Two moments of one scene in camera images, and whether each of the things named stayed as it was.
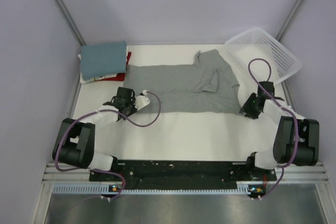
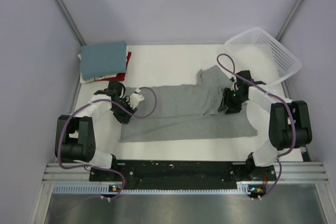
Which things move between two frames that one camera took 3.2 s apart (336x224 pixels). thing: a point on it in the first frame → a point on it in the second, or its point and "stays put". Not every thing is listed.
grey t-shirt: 207,86 → 187,110
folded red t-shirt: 120,76 stays put
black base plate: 186,174 stays put
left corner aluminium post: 62,8 stays put
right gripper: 246,109 → 226,102
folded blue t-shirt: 103,60 stays put
